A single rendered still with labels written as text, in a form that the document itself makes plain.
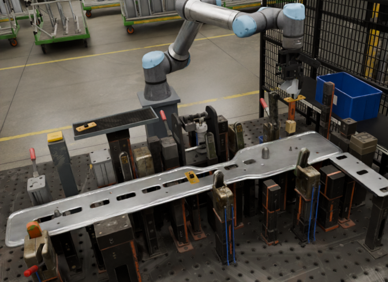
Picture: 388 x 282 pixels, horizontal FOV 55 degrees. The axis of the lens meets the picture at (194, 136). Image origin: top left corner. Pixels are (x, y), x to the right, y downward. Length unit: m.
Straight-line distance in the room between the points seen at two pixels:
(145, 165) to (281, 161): 0.57
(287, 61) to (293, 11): 0.18
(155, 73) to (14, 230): 0.99
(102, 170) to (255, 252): 0.71
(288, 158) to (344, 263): 0.46
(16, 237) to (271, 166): 1.00
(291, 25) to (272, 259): 0.91
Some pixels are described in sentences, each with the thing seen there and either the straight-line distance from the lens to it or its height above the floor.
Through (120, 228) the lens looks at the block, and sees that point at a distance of 1.30.
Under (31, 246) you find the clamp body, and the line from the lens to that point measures 1.30.
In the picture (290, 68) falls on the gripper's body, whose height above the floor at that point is 1.40.
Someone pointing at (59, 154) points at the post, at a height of 1.08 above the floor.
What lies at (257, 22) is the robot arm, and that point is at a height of 1.57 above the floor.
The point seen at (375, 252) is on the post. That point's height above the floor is 0.70.
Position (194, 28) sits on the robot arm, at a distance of 1.83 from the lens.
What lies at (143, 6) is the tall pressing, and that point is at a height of 0.51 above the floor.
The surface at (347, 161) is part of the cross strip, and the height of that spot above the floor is 1.00.
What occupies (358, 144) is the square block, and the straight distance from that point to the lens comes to 1.70.
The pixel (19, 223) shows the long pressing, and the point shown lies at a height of 1.00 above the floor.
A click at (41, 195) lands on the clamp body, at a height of 1.02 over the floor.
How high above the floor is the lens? 1.89
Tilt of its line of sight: 30 degrees down
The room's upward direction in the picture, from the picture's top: 5 degrees counter-clockwise
